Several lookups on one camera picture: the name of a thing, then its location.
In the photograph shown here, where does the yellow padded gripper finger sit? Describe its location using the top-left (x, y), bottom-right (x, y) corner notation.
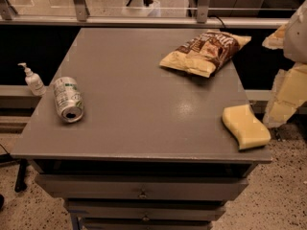
top-left (262, 24), bottom-right (286, 50)
top-left (263, 63), bottom-right (307, 128)

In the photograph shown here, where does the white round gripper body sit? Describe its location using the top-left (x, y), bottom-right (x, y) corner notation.
top-left (283, 0), bottom-right (307, 63)

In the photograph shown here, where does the yellow sponge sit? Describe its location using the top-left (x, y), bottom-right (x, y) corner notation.
top-left (222, 104), bottom-right (271, 150)

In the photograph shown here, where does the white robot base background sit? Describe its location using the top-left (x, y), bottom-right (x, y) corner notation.
top-left (122, 0), bottom-right (161, 17)

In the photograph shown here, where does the brown yellow chip bag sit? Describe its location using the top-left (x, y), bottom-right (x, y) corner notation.
top-left (159, 30), bottom-right (251, 78)

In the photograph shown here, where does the grey drawer cabinet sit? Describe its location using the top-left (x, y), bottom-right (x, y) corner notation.
top-left (12, 28), bottom-right (272, 230)

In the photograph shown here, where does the silver green soda can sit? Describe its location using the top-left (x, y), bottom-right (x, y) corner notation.
top-left (54, 77), bottom-right (84, 123)

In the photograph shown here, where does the white pump sanitizer bottle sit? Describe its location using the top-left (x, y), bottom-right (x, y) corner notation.
top-left (19, 62), bottom-right (46, 96)

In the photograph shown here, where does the metal glass railing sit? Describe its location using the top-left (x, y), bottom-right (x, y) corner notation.
top-left (0, 0), bottom-right (305, 29)

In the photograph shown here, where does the black chair leg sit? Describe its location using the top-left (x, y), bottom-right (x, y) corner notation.
top-left (0, 153), bottom-right (28, 193)

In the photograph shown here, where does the black cable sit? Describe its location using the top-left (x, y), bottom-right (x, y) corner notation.
top-left (209, 14), bottom-right (227, 30)

